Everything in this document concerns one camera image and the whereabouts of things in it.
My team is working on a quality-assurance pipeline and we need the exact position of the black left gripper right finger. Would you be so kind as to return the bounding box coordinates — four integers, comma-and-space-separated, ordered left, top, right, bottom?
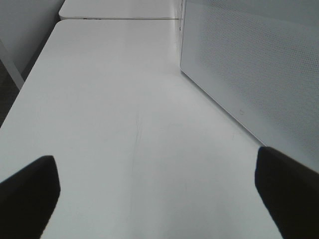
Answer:
255, 146, 319, 239

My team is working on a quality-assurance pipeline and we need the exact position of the white microwave door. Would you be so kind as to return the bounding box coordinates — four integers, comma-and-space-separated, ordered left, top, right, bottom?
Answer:
180, 0, 319, 171

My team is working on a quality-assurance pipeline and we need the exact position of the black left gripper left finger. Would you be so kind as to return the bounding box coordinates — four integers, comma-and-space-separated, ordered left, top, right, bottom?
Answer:
0, 155, 61, 239

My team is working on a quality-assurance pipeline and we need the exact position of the white neighbouring table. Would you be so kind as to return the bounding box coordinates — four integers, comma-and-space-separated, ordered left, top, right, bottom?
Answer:
59, 0, 184, 20

